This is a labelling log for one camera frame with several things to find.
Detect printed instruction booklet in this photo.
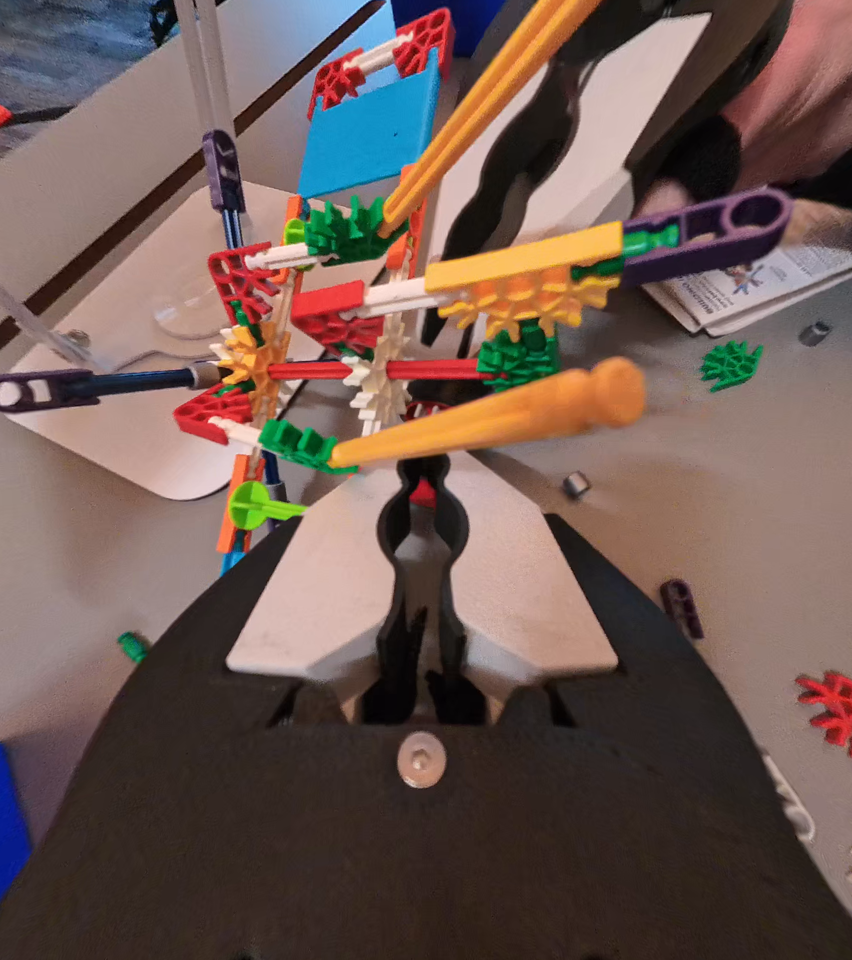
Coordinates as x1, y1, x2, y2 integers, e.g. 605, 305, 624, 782
642, 240, 852, 339

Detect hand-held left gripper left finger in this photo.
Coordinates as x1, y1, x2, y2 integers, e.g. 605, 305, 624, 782
225, 456, 427, 726

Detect colourful construction toy model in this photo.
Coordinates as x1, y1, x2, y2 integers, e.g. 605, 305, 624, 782
0, 0, 796, 579

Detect red toy connector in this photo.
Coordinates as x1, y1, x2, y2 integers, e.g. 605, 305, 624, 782
795, 670, 852, 763

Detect person's right hand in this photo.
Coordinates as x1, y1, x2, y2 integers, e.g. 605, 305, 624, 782
718, 0, 852, 198

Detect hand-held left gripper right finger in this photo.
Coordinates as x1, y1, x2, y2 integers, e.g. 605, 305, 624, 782
424, 450, 619, 724

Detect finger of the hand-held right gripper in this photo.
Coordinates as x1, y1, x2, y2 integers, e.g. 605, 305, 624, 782
424, 0, 698, 262
423, 11, 713, 348

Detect purple toy clip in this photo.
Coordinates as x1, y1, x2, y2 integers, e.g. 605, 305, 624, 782
659, 578, 706, 641

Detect green toy connector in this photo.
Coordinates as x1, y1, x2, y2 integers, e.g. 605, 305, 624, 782
699, 340, 764, 393

